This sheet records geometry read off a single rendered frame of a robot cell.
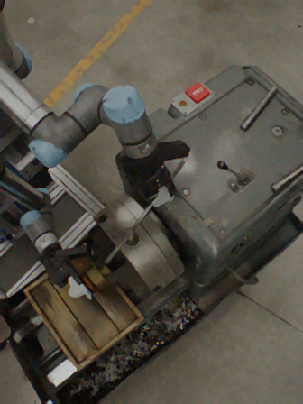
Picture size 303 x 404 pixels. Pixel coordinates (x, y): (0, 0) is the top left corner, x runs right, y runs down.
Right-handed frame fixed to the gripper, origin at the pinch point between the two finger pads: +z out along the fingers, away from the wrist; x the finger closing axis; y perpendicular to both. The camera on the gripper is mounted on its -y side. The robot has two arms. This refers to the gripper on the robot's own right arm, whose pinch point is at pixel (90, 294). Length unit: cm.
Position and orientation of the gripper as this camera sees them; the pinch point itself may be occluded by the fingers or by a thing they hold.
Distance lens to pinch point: 121.8
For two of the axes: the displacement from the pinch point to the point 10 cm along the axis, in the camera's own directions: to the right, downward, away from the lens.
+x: -0.6, -3.6, -9.3
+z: 6.2, 7.2, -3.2
